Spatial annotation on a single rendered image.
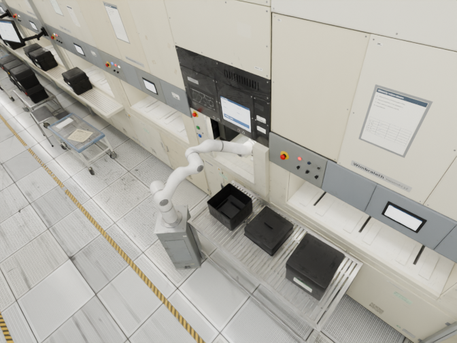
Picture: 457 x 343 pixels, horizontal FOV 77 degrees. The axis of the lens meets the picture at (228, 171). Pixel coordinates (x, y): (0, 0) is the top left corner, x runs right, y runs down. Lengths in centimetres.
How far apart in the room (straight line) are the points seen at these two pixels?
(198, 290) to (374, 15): 264
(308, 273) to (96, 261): 241
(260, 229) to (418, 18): 165
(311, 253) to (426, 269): 77
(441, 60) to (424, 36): 11
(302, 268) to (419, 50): 136
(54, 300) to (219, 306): 172
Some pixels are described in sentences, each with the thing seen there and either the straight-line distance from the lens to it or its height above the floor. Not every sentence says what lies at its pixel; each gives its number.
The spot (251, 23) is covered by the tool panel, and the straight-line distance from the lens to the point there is 171.
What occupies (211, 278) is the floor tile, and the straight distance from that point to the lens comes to 311.
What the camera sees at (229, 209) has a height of 77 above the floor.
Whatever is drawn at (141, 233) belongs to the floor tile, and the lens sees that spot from 358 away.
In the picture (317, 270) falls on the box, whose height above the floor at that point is 101.
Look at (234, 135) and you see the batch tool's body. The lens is 299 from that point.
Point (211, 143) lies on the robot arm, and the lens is 215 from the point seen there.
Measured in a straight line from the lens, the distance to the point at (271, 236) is 228.
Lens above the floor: 286
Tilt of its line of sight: 48 degrees down
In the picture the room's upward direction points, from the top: 9 degrees counter-clockwise
